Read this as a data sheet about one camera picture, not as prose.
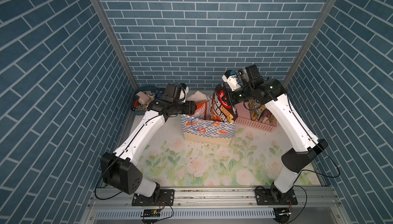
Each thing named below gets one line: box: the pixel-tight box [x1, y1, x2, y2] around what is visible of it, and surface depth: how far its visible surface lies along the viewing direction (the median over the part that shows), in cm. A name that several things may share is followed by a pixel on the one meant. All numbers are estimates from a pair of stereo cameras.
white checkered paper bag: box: [181, 114, 236, 144], surface depth 81 cm
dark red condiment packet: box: [209, 82, 238, 124], surface depth 75 cm
